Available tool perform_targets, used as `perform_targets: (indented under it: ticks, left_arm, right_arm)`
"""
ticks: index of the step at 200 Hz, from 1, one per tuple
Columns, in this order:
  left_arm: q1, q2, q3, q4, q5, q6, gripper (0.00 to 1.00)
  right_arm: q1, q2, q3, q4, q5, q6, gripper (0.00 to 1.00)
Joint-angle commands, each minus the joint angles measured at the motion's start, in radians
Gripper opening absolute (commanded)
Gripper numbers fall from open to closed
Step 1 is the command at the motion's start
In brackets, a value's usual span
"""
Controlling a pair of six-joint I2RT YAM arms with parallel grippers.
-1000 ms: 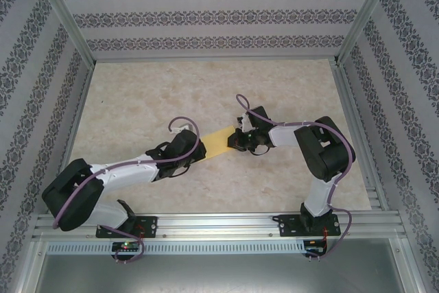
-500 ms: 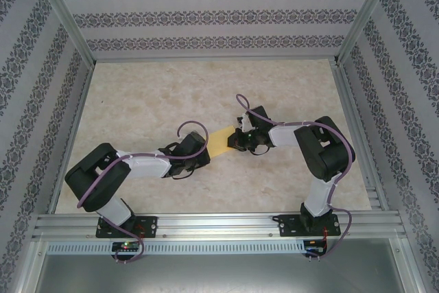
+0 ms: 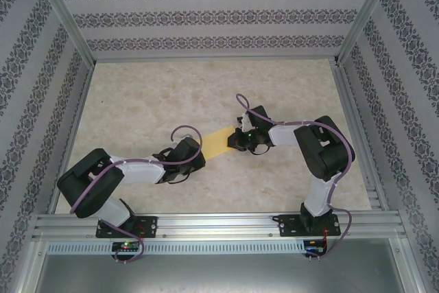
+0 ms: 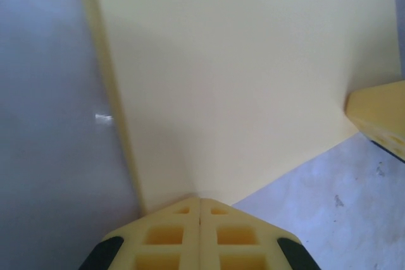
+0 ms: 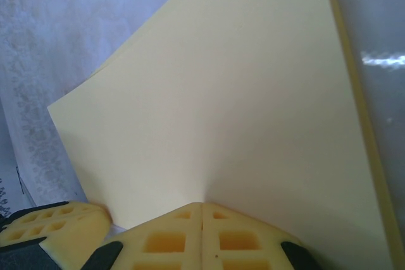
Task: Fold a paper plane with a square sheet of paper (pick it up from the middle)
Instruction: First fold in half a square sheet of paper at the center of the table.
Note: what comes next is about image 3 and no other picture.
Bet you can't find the aluminium mounting rail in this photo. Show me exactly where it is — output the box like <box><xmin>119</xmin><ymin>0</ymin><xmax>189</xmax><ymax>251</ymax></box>
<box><xmin>32</xmin><ymin>212</ymin><xmax>409</xmax><ymax>241</ymax></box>

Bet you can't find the purple cable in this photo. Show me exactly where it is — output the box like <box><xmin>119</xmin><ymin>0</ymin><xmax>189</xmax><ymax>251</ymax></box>
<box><xmin>69</xmin><ymin>124</ymin><xmax>204</xmax><ymax>265</ymax></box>
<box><xmin>235</xmin><ymin>93</ymin><xmax>355</xmax><ymax>259</ymax></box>

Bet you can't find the slotted grey cable duct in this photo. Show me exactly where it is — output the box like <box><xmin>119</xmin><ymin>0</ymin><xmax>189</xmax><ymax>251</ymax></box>
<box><xmin>46</xmin><ymin>240</ymin><xmax>325</xmax><ymax>255</ymax></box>

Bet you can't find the thin black cable loop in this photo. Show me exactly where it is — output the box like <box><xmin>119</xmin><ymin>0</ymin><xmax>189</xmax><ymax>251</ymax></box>
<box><xmin>164</xmin><ymin>169</ymin><xmax>193</xmax><ymax>185</ymax></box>
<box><xmin>246</xmin><ymin>143</ymin><xmax>271</xmax><ymax>155</ymax></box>

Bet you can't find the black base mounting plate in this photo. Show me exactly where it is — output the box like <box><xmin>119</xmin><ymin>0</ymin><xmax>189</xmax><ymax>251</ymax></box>
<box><xmin>95</xmin><ymin>216</ymin><xmax>158</xmax><ymax>239</ymax></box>
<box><xmin>278</xmin><ymin>213</ymin><xmax>340</xmax><ymax>238</ymax></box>

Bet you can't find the small controller board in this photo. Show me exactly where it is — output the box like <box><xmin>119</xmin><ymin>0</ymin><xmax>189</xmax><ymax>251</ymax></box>
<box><xmin>112</xmin><ymin>241</ymin><xmax>141</xmax><ymax>252</ymax></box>
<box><xmin>304</xmin><ymin>239</ymin><xmax>327</xmax><ymax>252</ymax></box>

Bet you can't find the grey metal shelf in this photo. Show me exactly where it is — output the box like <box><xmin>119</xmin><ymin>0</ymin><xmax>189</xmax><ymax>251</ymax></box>
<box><xmin>20</xmin><ymin>239</ymin><xmax>426</xmax><ymax>293</ymax></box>

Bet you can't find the aluminium side rail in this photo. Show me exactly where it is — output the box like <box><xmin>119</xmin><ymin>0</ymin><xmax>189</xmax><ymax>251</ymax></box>
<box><xmin>331</xmin><ymin>60</ymin><xmax>390</xmax><ymax>212</ymax></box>
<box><xmin>47</xmin><ymin>62</ymin><xmax>96</xmax><ymax>214</ymax></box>

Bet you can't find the yellow paper sheet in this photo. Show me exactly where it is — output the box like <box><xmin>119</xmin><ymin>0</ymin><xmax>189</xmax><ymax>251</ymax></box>
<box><xmin>200</xmin><ymin>126</ymin><xmax>238</xmax><ymax>163</ymax></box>

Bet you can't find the aluminium frame post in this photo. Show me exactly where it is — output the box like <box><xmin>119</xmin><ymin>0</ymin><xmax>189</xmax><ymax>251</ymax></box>
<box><xmin>29</xmin><ymin>0</ymin><xmax>97</xmax><ymax>66</ymax></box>
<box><xmin>334</xmin><ymin>0</ymin><xmax>404</xmax><ymax>66</ymax></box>

